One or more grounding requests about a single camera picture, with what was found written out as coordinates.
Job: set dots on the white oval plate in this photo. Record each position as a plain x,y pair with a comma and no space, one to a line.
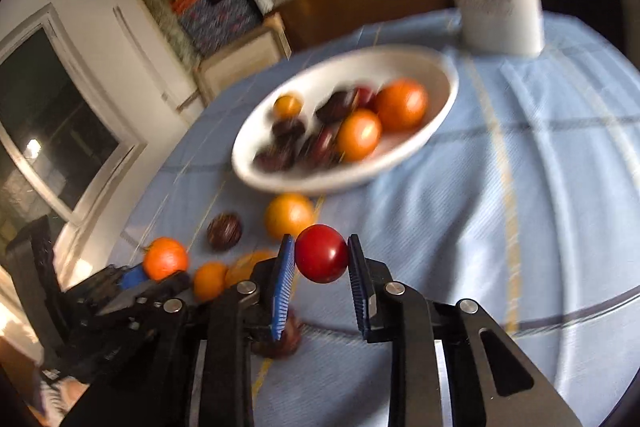
310,179

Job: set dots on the dark water chestnut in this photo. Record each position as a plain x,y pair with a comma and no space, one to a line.
288,127
224,231
290,341
272,158
335,105
312,158

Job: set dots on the red plum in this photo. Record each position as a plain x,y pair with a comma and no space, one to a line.
321,253
326,138
365,96

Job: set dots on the blue checked tablecloth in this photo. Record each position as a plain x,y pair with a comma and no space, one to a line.
500,207

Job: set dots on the stack of blue patterned boxes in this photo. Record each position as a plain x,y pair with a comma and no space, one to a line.
215,19

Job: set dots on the mottled green board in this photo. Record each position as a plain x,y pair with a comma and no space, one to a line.
170,32

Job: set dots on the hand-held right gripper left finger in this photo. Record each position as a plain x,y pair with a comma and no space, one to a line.
282,287

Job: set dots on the pale wooden picture frame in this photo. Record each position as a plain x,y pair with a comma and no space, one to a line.
240,57

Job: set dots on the large orange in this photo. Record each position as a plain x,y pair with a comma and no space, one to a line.
401,103

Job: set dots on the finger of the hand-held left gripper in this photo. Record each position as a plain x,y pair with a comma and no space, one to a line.
160,289
132,278

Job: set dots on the pale yellow tangerine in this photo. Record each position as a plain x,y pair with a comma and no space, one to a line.
240,269

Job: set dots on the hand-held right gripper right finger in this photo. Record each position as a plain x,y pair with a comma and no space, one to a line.
360,287

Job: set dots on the yellow-orange tangerine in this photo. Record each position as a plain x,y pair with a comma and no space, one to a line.
287,106
210,279

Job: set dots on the small orange tangerine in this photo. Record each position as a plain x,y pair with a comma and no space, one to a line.
359,134
289,216

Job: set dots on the white window frame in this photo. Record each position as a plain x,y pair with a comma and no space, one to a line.
125,147

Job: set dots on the white wall trim strip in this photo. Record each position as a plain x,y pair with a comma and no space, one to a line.
141,52

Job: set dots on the deep orange tangerine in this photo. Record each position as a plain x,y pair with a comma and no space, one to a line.
165,258

